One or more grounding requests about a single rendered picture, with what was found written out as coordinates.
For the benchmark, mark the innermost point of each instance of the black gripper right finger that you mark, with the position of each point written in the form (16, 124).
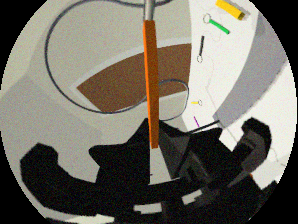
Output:
(175, 145)

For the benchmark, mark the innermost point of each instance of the orange handle with grey loop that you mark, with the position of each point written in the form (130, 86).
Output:
(151, 74)

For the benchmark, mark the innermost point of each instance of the small white ring with green handle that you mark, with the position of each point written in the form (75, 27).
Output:
(217, 25)

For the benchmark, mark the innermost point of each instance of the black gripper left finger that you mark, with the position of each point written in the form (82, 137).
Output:
(134, 152)

